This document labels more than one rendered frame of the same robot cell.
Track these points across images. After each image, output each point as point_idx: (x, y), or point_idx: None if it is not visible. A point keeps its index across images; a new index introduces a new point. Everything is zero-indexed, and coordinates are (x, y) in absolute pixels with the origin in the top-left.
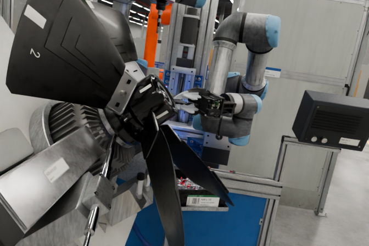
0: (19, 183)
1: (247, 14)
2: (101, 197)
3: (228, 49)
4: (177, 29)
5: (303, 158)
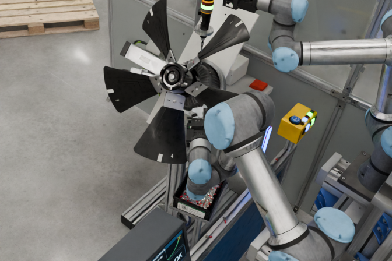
0: (134, 49)
1: (242, 94)
2: (132, 70)
3: None
4: None
5: None
